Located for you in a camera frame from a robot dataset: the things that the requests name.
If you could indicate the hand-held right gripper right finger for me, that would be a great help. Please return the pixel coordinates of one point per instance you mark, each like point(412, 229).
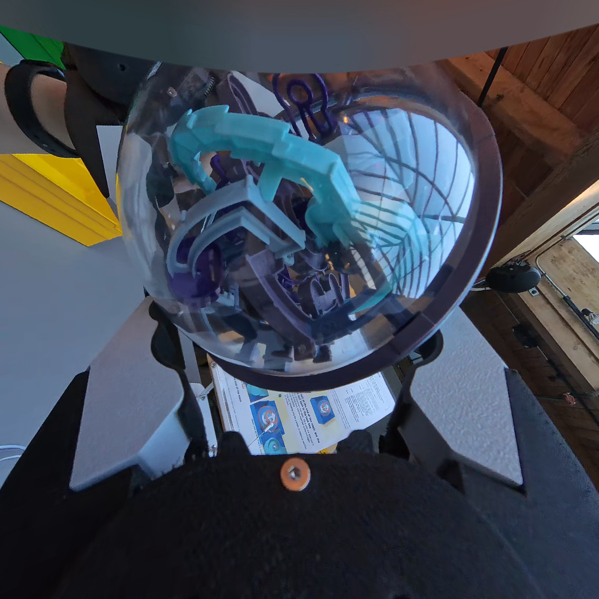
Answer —
point(468, 407)

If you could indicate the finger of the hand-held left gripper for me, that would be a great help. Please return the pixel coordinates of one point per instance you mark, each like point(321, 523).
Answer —
point(106, 145)

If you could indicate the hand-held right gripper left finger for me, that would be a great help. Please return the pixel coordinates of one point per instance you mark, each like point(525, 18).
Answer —
point(121, 407)

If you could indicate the clear maze ball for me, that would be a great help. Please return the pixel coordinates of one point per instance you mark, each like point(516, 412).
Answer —
point(304, 210)

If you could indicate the green plastic bin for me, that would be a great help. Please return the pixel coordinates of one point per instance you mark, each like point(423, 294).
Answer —
point(32, 49)

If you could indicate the yellow plastic bin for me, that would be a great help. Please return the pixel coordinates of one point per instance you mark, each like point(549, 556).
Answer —
point(56, 196)

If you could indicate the black ceiling fixture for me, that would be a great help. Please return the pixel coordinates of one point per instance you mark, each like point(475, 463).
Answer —
point(512, 278)

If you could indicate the printed instruction sheet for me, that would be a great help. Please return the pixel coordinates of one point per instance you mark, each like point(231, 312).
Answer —
point(299, 416)

